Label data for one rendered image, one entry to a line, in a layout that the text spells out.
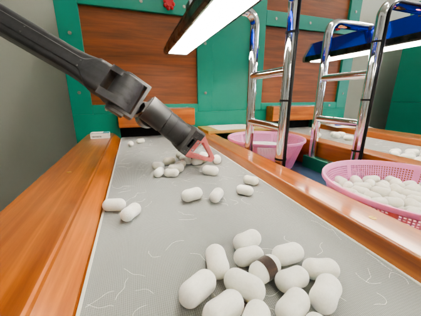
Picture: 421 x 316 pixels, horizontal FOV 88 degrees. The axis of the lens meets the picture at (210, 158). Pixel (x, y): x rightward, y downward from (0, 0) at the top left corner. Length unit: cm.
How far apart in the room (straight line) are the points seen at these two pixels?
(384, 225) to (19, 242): 40
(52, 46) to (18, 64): 140
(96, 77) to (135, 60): 50
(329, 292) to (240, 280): 7
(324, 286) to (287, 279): 3
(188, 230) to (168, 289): 9
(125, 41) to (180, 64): 22
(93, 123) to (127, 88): 52
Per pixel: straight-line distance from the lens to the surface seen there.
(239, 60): 108
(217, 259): 23
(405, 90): 316
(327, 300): 22
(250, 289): 21
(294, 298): 21
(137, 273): 26
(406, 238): 32
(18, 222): 36
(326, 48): 78
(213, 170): 47
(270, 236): 30
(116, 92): 47
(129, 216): 33
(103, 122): 97
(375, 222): 34
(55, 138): 191
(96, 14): 101
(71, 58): 51
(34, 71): 190
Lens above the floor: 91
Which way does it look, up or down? 16 degrees down
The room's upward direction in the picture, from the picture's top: straight up
